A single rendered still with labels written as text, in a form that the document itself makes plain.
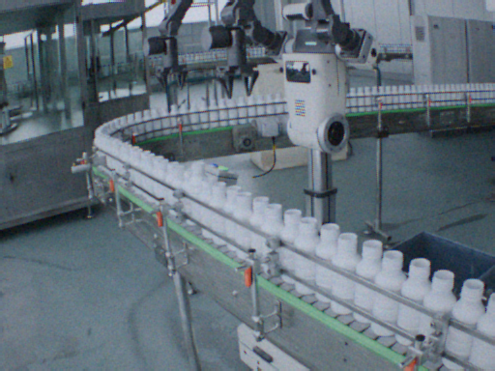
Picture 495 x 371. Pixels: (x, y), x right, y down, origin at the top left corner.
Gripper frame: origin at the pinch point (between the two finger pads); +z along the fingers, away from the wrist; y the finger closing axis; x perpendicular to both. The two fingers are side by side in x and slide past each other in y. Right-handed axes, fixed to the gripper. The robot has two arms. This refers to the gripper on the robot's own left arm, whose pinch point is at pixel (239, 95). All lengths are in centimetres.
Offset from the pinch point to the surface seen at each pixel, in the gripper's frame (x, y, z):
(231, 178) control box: 12.5, 3.0, 28.3
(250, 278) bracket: -41, -25, 33
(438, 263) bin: -47, 39, 50
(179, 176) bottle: 10.7, -16.0, 23.2
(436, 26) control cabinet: 277, 525, -39
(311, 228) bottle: -48, -15, 22
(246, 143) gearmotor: 117, 76, 46
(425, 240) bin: -41, 39, 44
